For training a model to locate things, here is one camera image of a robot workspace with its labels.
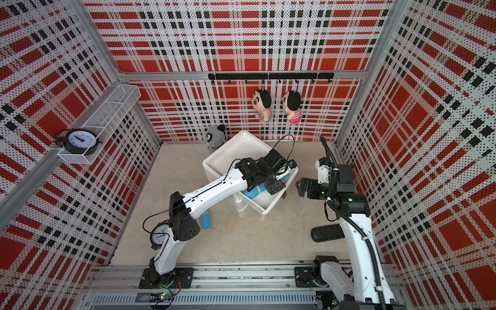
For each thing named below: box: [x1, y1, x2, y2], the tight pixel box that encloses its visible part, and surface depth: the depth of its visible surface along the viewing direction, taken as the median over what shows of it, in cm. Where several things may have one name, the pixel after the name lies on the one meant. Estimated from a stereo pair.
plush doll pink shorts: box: [282, 90, 303, 125], surface depth 98 cm
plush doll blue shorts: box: [251, 89, 274, 123], surface depth 95 cm
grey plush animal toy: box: [205, 124, 226, 150], surface depth 102 cm
